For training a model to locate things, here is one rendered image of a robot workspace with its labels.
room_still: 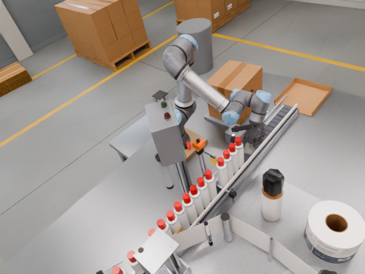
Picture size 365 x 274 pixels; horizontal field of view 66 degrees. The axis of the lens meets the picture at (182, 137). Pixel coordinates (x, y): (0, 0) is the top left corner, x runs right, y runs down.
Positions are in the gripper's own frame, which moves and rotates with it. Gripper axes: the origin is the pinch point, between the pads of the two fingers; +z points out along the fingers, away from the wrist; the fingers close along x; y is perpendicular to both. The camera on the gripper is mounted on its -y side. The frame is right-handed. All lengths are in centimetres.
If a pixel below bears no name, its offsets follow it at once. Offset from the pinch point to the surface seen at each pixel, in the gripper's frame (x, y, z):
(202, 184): -36.9, 1.9, 5.8
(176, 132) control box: -60, 1, -24
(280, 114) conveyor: 41.1, -1.5, -17.3
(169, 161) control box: -58, -2, -10
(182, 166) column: -34.7, -12.6, 4.2
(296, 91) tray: 71, -6, -29
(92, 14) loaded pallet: 95, -312, -49
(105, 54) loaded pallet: 122, -315, 4
